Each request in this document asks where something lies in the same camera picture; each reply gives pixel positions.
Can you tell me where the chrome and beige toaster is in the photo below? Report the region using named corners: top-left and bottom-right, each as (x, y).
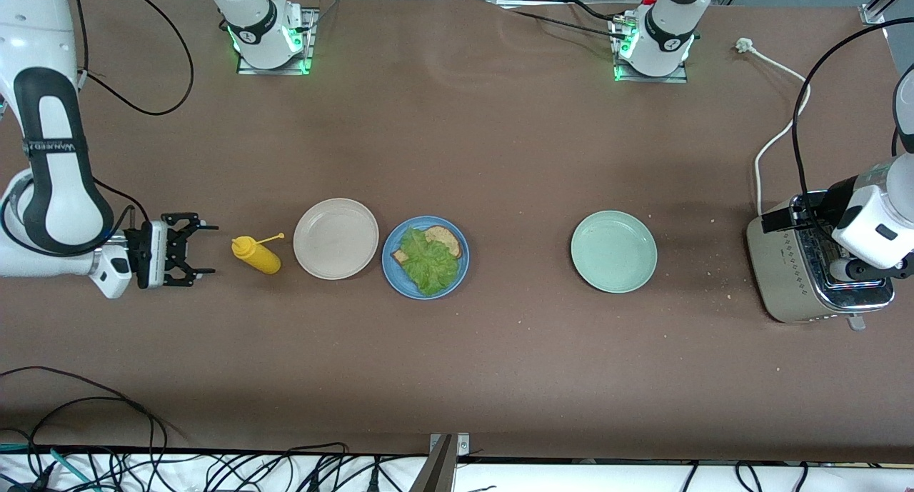
top-left (746, 189), bottom-right (897, 332)

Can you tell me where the blue plate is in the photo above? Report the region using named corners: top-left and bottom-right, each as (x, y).
top-left (381, 216), bottom-right (471, 301)

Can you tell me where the beige plate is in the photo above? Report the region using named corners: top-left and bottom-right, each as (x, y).
top-left (293, 198), bottom-right (380, 281)

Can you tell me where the pale green plate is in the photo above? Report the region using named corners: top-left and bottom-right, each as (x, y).
top-left (570, 210), bottom-right (658, 294)

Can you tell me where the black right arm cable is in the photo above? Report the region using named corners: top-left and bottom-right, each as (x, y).
top-left (68, 0), bottom-right (195, 225)

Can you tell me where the yellow mustard squeeze bottle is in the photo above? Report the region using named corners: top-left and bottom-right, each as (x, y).
top-left (231, 232), bottom-right (286, 276)

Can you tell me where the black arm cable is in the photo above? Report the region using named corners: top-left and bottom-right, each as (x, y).
top-left (791, 17), bottom-right (914, 229)
top-left (68, 0), bottom-right (195, 225)

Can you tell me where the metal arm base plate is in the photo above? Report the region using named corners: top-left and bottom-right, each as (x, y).
top-left (236, 6), bottom-right (318, 76)
top-left (611, 17), bottom-right (690, 84)

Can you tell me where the white toaster power cord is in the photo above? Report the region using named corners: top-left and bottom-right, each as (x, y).
top-left (735, 39), bottom-right (813, 214)

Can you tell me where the green lettuce leaf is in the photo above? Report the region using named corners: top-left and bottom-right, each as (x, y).
top-left (398, 226), bottom-right (461, 297)

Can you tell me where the brown toast bread slice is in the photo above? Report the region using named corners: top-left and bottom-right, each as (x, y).
top-left (391, 225), bottom-right (463, 264)

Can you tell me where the teal cable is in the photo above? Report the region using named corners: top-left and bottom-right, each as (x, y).
top-left (0, 442), bottom-right (95, 491)

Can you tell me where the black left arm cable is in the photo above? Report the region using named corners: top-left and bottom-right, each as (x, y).
top-left (791, 17), bottom-right (914, 229)

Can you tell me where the black base cable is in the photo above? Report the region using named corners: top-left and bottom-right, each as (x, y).
top-left (496, 0), bottom-right (629, 43)

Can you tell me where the metal table edge bracket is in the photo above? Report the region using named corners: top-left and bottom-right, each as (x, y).
top-left (408, 433), bottom-right (472, 492)

